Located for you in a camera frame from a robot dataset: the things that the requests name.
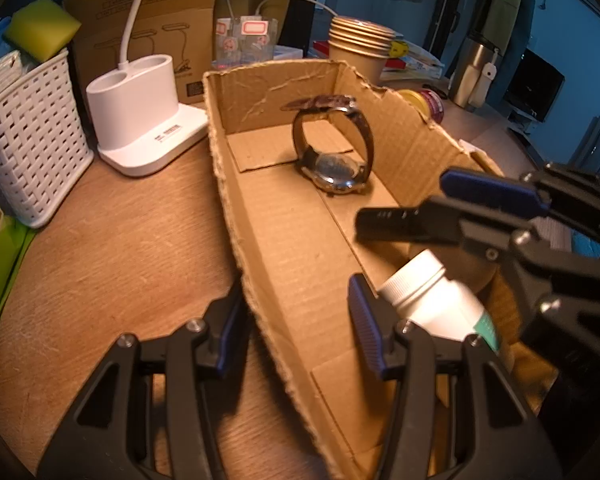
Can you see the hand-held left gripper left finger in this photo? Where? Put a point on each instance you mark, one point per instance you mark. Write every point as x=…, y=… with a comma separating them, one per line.
x=227, y=335

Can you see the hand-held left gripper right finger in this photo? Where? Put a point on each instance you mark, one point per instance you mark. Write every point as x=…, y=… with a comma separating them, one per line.
x=367, y=330

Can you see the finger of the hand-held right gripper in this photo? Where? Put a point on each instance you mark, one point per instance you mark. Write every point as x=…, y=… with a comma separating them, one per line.
x=405, y=220
x=490, y=192

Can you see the white pill bottle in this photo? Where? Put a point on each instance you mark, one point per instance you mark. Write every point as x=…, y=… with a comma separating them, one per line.
x=440, y=305

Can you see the cardboard box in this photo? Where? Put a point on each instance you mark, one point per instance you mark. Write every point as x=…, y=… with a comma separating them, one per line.
x=290, y=240

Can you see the white side desk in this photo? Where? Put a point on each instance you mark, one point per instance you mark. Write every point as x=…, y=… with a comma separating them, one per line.
x=525, y=122

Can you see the printed blue blanket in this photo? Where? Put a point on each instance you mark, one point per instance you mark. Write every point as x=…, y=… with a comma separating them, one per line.
x=587, y=246

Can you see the black monitor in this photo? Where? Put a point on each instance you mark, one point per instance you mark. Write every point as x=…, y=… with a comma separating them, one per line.
x=535, y=85

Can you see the steel tumbler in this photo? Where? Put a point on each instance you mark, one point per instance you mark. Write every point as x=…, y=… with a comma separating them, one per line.
x=472, y=70

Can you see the stack of papers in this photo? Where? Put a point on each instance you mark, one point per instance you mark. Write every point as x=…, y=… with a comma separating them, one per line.
x=425, y=62

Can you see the yellow packet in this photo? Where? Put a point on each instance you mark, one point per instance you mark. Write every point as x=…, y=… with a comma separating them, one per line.
x=400, y=49

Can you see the stack of brown paper cups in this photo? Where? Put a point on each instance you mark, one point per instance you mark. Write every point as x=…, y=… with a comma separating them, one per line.
x=360, y=50

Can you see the green tissue packet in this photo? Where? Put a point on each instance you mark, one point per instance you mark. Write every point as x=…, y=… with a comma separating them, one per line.
x=5, y=260

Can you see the white desk lamp base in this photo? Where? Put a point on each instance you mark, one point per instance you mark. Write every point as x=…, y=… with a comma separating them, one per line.
x=140, y=105

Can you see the white woven plastic basket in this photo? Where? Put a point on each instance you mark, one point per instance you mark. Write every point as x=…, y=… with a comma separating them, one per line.
x=35, y=150

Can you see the brown lamp carton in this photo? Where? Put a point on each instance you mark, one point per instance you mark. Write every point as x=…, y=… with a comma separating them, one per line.
x=190, y=35

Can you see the white packet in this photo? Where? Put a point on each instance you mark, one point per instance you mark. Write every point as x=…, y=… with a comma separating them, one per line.
x=5, y=77

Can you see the yellow sponge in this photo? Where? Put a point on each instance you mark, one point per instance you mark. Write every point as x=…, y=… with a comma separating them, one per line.
x=42, y=27

